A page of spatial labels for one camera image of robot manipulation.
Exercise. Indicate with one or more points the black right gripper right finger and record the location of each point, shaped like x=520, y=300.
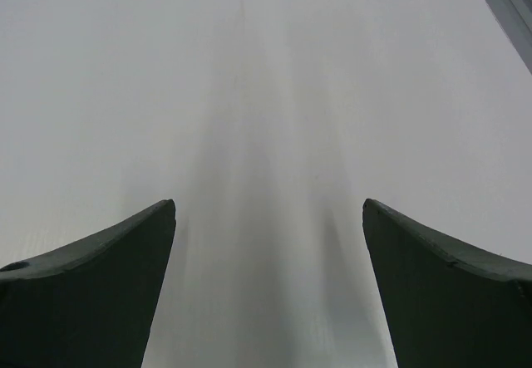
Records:
x=447, y=302

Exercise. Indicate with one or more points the aluminium frame rail right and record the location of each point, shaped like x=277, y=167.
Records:
x=514, y=17

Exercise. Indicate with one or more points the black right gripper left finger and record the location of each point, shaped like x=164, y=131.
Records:
x=90, y=303

